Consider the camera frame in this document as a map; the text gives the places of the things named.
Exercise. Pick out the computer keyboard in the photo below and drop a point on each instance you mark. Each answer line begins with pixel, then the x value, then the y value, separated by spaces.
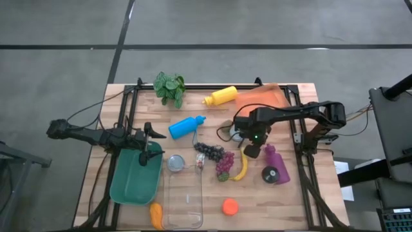
pixel 396 220

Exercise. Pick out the purple squeeze bottle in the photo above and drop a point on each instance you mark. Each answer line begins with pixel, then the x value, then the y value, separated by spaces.
pixel 277 162

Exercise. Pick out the black frame clamp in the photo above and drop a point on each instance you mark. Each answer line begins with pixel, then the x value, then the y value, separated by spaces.
pixel 257 80
pixel 140 81

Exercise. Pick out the small spice jar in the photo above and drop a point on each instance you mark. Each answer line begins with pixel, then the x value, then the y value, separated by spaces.
pixel 200 160

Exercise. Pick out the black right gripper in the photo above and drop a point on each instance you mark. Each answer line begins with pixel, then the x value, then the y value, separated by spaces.
pixel 254 132

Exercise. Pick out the tin can red label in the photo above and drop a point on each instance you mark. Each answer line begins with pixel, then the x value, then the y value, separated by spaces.
pixel 176 162

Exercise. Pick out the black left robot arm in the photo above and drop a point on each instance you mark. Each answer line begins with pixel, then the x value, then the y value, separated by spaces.
pixel 90 135

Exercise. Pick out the green plastic bin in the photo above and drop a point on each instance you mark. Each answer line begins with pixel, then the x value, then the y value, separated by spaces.
pixel 135 183

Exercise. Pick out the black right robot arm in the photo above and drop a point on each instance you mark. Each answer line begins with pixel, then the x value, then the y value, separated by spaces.
pixel 289 112

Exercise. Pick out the white paper sheet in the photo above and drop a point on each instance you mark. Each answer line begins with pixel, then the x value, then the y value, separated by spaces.
pixel 347 193

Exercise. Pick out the dark grey chair seat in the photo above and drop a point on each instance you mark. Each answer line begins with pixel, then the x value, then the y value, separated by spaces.
pixel 396 193

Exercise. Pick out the yellow banana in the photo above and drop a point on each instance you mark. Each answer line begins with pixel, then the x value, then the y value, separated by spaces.
pixel 243 167

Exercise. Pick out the black pole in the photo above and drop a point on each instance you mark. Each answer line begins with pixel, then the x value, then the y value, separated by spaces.
pixel 399 87

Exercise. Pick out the orange translucent bin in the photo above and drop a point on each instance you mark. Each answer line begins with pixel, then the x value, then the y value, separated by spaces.
pixel 257 96

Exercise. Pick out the orange tangerine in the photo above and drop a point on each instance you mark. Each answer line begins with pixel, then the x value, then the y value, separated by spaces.
pixel 230 207

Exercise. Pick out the clear bottle black lid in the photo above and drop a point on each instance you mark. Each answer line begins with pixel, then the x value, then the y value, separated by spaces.
pixel 270 174

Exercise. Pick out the green potted plant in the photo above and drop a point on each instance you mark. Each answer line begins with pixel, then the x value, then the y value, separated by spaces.
pixel 169 88

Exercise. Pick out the dark grey desk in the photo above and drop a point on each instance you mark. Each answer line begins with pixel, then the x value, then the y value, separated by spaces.
pixel 392 135

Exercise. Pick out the blue squeeze bottle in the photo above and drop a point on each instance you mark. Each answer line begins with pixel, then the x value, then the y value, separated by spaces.
pixel 183 128

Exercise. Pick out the yellow squeeze bottle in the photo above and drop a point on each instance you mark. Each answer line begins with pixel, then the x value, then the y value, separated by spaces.
pixel 222 96

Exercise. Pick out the black support beam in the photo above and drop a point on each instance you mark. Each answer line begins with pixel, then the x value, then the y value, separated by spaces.
pixel 363 174

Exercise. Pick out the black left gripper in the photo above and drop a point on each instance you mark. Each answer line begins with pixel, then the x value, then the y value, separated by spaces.
pixel 136 140

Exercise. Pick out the flat tuna can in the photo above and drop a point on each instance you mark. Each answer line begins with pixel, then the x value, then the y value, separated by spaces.
pixel 234 136

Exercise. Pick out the black metal table frame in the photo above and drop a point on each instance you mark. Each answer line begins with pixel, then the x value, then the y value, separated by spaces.
pixel 199 87

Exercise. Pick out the brown kiwi fruit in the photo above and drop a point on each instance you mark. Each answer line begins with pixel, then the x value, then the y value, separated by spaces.
pixel 226 125

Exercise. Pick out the dark grape bunch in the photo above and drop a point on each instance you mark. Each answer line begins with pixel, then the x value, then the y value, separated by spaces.
pixel 209 150

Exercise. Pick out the clear plastic container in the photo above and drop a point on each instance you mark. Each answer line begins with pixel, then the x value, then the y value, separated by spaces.
pixel 181 206

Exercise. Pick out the grey metal table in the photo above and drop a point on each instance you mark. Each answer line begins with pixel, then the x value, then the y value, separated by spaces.
pixel 19 154

